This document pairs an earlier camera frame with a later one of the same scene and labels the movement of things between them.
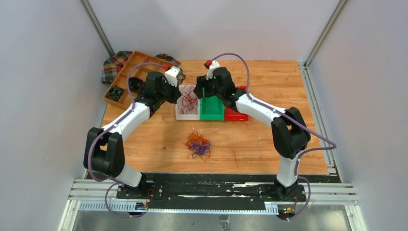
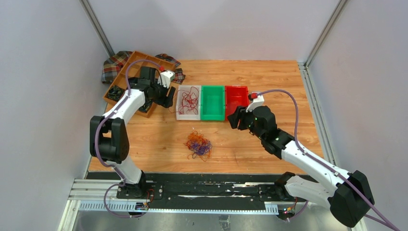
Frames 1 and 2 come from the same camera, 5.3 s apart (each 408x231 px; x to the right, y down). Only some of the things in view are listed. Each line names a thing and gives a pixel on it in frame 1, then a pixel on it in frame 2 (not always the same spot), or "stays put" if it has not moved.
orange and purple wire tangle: [198, 145] stays put
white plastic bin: [188, 107] stays put
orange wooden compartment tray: [117, 91] stays put
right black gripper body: [210, 89] → [246, 118]
